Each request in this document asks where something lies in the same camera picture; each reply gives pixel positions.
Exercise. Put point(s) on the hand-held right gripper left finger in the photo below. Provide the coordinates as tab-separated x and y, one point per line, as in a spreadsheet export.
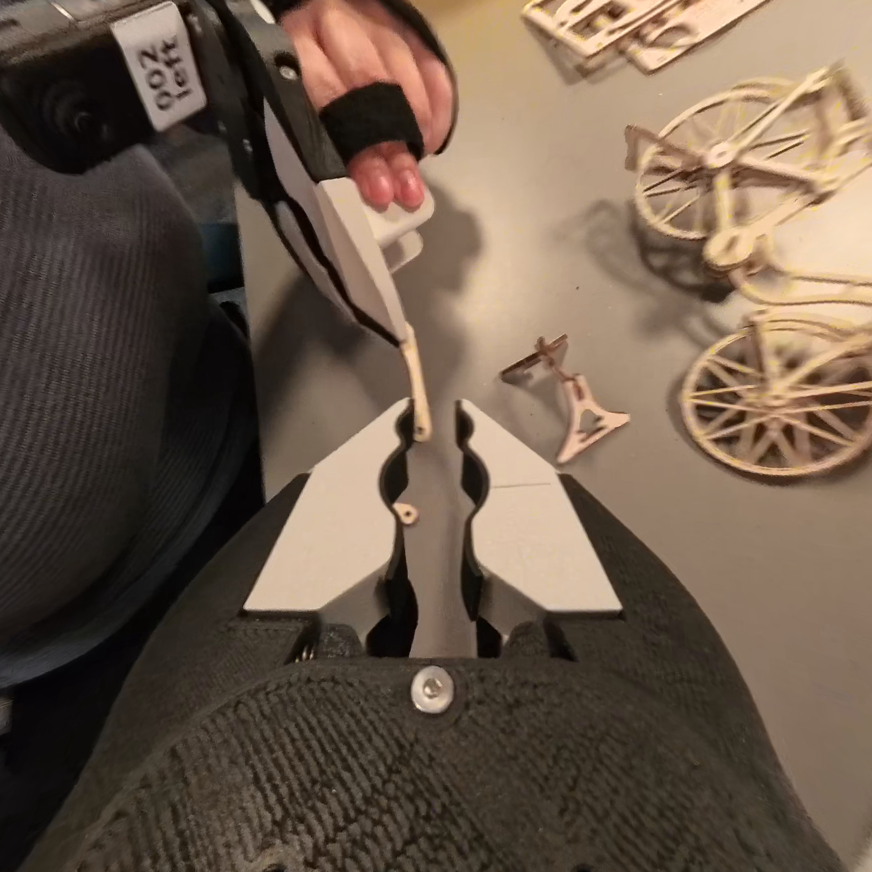
320	545

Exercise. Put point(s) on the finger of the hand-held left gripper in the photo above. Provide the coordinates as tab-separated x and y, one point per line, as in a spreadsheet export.
361	259
327	283

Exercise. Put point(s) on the triangular wooden bracket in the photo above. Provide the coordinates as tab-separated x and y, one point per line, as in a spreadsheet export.
528	364
589	439

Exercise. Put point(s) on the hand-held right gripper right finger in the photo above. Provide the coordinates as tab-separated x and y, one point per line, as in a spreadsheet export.
545	545

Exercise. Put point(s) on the person's left hand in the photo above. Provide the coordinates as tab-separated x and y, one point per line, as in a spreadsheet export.
354	54

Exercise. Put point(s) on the wooden bicycle model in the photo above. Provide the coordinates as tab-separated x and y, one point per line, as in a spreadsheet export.
722	153

